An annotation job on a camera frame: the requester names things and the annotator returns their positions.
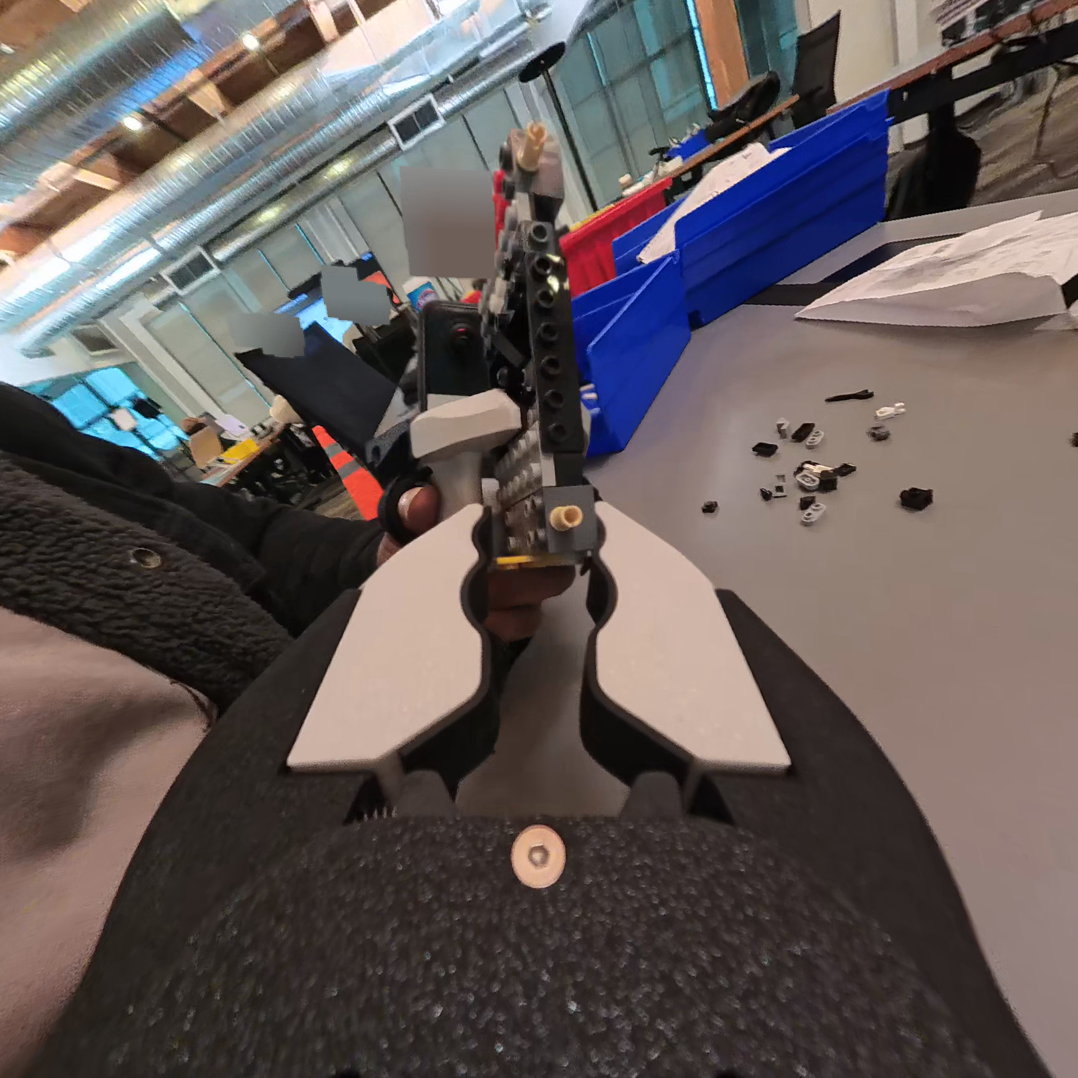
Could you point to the silver ventilation duct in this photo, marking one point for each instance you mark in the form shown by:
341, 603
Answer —
84, 84
253, 210

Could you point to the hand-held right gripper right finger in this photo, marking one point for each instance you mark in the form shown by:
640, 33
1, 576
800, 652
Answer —
682, 674

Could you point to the grey desk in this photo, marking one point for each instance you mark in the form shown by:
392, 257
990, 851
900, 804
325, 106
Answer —
926, 674

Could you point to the white printed paper bag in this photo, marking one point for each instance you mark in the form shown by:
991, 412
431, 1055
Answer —
943, 278

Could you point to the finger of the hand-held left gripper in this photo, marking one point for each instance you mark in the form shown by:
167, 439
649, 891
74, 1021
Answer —
459, 421

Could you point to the person's left forearm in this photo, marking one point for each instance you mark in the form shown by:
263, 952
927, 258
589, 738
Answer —
320, 547

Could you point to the black backpack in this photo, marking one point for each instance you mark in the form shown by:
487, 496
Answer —
935, 173

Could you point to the person's beige top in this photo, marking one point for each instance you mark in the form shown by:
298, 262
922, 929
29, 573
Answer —
67, 800

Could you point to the black floor lamp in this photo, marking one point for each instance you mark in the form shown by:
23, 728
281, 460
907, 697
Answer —
547, 63

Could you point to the wooden background table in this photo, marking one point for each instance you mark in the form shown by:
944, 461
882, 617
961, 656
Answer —
968, 50

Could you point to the yellow hinge brick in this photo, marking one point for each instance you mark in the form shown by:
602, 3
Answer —
530, 562

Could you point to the person's black fleece jacket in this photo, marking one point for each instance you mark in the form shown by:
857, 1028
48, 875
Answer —
126, 522

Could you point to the red storage bin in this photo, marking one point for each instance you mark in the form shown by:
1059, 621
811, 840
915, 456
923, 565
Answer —
589, 253

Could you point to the printed paper sheet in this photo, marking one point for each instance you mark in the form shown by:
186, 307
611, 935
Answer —
716, 181

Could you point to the scattered small brick pieces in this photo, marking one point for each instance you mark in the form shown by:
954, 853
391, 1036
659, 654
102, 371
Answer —
916, 498

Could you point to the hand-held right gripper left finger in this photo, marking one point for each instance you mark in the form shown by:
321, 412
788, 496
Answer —
396, 674

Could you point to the blue storage bin stack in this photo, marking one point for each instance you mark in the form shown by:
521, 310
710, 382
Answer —
758, 236

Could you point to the black office chair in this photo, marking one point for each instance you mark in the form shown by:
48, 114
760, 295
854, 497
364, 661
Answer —
817, 67

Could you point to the orange striped barrier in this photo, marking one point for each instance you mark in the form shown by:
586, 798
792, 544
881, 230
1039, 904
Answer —
358, 484

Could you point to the toy brick car chassis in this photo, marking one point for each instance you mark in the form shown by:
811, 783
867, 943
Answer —
552, 354

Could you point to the black panel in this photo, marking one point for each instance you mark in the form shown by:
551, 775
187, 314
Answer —
328, 396

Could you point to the person's left hand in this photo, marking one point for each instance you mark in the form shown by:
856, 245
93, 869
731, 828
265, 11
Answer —
518, 602

